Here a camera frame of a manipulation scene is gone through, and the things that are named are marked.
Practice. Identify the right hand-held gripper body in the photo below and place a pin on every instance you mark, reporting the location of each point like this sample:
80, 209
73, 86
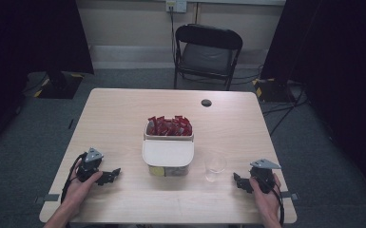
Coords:
263, 177

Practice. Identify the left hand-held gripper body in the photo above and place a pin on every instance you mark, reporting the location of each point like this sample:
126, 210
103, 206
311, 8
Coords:
90, 163

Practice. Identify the clear plastic cup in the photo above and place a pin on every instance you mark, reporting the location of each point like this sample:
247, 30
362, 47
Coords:
215, 167

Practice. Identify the clear plastic storage box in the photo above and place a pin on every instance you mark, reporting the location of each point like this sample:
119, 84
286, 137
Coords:
169, 171

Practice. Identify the white box lid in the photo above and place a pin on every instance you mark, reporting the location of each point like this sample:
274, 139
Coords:
168, 152

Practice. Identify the pile of dark tea pieces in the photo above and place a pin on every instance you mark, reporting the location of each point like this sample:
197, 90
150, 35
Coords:
177, 171

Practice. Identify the person's right hand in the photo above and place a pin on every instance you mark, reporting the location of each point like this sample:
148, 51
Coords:
266, 204

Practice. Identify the person's left hand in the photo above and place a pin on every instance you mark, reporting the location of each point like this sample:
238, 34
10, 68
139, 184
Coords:
80, 189

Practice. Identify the dried lemon slice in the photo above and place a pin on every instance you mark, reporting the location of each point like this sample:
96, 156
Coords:
157, 171

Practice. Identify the bunch of red packets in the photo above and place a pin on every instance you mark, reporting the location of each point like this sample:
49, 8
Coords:
170, 126

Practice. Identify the black stand base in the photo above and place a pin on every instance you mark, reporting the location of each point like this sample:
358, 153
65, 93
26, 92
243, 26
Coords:
272, 90
63, 87

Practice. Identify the black folding chair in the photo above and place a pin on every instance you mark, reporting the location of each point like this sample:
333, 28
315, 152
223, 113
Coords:
207, 57

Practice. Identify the black curtain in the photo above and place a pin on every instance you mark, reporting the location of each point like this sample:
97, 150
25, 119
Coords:
28, 38
342, 63

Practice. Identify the grey table edge bracket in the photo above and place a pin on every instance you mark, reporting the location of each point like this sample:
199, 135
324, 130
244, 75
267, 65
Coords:
49, 198
291, 195

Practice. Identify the white wall socket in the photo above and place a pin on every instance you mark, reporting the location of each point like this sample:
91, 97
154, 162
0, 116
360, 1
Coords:
176, 5

